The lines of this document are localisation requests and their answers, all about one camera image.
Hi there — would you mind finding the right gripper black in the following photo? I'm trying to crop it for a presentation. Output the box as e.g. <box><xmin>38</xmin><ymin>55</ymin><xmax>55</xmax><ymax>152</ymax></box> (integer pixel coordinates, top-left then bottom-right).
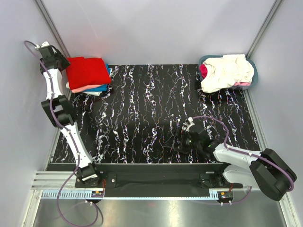
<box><xmin>163</xmin><ymin>127</ymin><xmax>202</xmax><ymax>155</ymax></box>

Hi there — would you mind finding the red t shirt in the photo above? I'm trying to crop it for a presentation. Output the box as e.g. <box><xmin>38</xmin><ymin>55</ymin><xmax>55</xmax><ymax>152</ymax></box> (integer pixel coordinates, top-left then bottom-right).
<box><xmin>66</xmin><ymin>56</ymin><xmax>111</xmax><ymax>90</ymax></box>

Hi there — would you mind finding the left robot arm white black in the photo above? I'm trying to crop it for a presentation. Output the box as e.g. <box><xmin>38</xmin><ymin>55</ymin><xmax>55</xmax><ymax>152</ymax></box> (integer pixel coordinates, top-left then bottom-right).
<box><xmin>37</xmin><ymin>42</ymin><xmax>102</xmax><ymax>187</ymax></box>

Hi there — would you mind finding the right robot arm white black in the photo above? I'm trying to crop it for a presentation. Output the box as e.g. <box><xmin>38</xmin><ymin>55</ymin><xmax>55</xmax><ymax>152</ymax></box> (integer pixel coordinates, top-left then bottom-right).
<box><xmin>163</xmin><ymin>125</ymin><xmax>297</xmax><ymax>201</ymax></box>

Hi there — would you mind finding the folded pink t shirt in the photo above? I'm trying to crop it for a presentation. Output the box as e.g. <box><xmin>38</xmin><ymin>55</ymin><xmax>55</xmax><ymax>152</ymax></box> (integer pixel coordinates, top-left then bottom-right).
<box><xmin>71</xmin><ymin>85</ymin><xmax>101</xmax><ymax>90</ymax></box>

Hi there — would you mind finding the black marbled table mat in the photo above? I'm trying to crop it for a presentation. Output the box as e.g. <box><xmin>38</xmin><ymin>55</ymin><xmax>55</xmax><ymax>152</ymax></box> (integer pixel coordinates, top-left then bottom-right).
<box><xmin>48</xmin><ymin>63</ymin><xmax>265</xmax><ymax>164</ymax></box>

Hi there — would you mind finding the folded white t shirt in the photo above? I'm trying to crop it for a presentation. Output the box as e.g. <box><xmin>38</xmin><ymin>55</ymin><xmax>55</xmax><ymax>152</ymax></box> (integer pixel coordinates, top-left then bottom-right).
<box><xmin>71</xmin><ymin>85</ymin><xmax>107</xmax><ymax>96</ymax></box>

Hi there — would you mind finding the folded blue t shirt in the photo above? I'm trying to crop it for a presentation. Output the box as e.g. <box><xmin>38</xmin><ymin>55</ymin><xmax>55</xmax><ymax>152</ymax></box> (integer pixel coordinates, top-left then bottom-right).
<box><xmin>83</xmin><ymin>64</ymin><xmax>112</xmax><ymax>96</ymax></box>

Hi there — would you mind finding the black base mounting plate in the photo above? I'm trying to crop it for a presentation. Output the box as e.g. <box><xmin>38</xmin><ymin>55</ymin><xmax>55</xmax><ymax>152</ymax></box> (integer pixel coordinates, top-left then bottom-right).
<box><xmin>75</xmin><ymin>164</ymin><xmax>242</xmax><ymax>189</ymax></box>

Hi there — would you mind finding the magenta garment in basket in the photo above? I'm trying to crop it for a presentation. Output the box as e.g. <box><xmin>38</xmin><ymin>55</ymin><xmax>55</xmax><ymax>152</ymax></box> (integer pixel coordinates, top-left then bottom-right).
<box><xmin>200</xmin><ymin>64</ymin><xmax>208</xmax><ymax>79</ymax></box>

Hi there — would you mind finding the cream crumpled t shirt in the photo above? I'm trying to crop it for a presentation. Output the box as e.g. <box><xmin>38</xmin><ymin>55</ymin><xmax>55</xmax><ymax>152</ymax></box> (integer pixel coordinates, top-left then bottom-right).
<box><xmin>200</xmin><ymin>54</ymin><xmax>255</xmax><ymax>93</ymax></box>

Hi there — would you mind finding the pink garment in basket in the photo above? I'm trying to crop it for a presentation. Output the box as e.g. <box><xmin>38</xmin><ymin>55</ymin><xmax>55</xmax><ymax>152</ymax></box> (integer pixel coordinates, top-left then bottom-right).
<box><xmin>234</xmin><ymin>82</ymin><xmax>251</xmax><ymax>87</ymax></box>

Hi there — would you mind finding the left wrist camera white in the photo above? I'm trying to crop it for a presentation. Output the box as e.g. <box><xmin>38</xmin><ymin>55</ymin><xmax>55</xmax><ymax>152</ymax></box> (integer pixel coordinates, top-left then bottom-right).
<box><xmin>35</xmin><ymin>41</ymin><xmax>50</xmax><ymax>50</ymax></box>

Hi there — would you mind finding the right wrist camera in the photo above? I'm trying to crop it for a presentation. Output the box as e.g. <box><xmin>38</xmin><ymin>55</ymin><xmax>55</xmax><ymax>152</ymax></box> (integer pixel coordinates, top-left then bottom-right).
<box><xmin>182</xmin><ymin>117</ymin><xmax>195</xmax><ymax>132</ymax></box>

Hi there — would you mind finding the left aluminium corner post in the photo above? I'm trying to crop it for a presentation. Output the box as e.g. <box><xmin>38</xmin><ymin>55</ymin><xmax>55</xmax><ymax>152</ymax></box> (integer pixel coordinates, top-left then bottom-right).
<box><xmin>33</xmin><ymin>0</ymin><xmax>70</xmax><ymax>57</ymax></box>

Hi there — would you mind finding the aluminium corner post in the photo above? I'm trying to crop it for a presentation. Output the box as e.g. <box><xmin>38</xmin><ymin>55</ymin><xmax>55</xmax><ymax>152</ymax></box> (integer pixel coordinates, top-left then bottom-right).
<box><xmin>33</xmin><ymin>0</ymin><xmax>70</xmax><ymax>57</ymax></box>
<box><xmin>246</xmin><ymin>0</ymin><xmax>284</xmax><ymax>58</ymax></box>

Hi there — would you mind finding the slotted cable duct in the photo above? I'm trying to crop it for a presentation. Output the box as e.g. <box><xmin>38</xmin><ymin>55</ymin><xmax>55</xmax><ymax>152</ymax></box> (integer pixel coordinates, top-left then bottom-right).
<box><xmin>41</xmin><ymin>190</ymin><xmax>219</xmax><ymax>201</ymax></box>

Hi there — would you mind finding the aluminium frame rail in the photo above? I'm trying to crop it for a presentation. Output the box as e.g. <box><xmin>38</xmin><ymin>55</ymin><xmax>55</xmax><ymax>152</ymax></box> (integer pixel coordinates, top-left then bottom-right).
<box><xmin>30</xmin><ymin>171</ymin><xmax>289</xmax><ymax>190</ymax></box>

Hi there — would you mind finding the right aluminium corner post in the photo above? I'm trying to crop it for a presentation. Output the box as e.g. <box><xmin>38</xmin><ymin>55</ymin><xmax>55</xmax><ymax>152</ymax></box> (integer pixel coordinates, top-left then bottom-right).
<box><xmin>246</xmin><ymin>0</ymin><xmax>284</xmax><ymax>58</ymax></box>

